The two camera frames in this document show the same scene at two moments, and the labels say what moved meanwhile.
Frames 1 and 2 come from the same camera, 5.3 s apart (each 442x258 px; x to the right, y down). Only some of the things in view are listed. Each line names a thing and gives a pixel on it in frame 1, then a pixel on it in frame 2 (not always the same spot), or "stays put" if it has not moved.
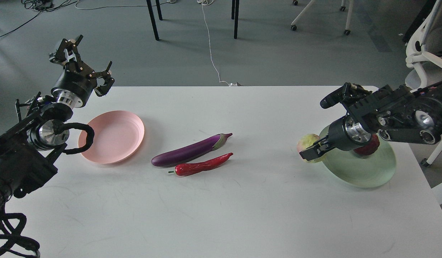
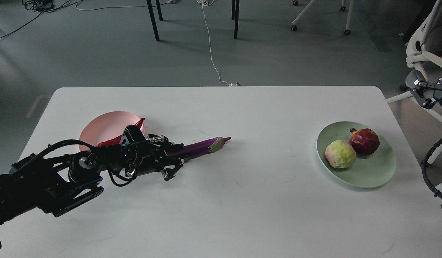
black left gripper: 78,81 → 143,155
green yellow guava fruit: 308,140 → 340,154
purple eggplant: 185,153 stays put
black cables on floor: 42,5 stays put
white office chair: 429,46 stays put
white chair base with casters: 347,32 stays put
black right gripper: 344,134 → 426,103
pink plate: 117,135 stays put
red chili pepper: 185,169 → 117,139
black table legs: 234,11 stays put
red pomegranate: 370,147 stays put
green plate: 365,171 stays put
